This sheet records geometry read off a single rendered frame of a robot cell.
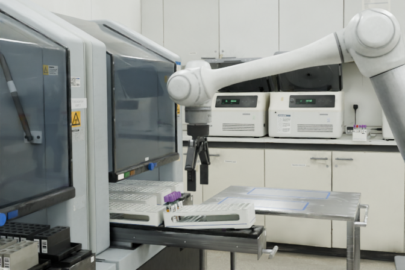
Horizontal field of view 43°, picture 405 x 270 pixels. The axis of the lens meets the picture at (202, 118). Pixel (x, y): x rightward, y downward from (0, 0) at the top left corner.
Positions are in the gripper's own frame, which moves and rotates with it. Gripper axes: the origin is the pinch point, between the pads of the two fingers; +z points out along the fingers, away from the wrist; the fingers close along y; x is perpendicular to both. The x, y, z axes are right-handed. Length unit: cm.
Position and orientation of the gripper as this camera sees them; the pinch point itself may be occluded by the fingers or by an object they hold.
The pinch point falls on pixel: (197, 184)
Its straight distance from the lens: 173.8
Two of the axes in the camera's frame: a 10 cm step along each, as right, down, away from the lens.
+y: 3.1, -0.4, 9.5
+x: -9.5, -0.1, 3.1
